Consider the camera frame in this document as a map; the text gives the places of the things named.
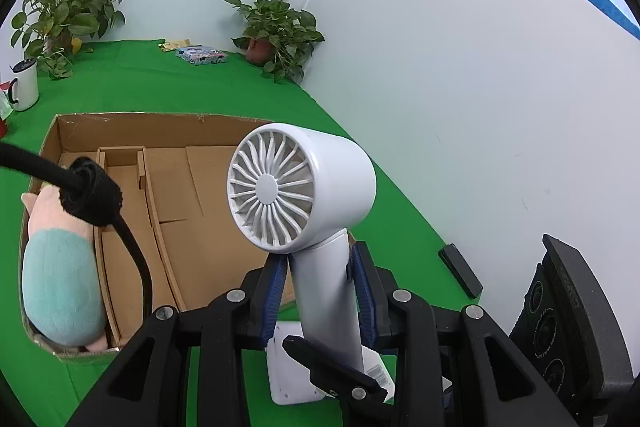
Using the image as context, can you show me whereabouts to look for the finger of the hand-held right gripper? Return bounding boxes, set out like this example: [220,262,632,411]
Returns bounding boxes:
[282,335,390,404]

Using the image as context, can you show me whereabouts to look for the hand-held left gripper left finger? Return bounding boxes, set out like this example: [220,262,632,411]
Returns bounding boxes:
[65,252,291,427]

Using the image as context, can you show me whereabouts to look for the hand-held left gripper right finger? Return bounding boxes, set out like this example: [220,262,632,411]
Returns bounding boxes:
[350,241,586,427]

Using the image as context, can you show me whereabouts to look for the white hair dryer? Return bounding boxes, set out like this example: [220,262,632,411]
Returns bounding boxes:
[226,123,377,378]

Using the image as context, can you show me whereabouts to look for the cardboard tray box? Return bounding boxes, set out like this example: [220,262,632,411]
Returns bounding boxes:
[20,112,358,360]

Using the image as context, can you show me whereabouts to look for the pink and teal plush toy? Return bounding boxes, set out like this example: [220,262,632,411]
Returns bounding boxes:
[21,187,108,352]

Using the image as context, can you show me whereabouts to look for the black rectangular remote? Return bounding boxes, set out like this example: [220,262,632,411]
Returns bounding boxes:
[438,243,484,299]

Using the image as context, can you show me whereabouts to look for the green tablecloth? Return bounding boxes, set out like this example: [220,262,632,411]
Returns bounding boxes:
[0,38,516,427]

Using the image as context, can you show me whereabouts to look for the blue patterned packet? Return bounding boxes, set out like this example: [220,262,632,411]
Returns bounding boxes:
[175,47,227,68]

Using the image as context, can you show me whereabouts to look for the potted plant in brown pot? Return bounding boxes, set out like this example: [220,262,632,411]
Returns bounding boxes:
[223,0,326,84]

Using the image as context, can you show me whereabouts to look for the red cup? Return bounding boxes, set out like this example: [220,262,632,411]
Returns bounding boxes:
[0,81,12,138]

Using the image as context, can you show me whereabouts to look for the white mug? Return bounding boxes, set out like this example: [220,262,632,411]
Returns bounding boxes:
[7,58,40,112]

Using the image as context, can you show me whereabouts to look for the potted plant in white pot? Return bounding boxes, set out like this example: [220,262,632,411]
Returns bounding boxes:
[10,0,126,80]

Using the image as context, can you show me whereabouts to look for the black cable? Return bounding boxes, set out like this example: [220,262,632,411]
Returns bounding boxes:
[0,142,153,323]

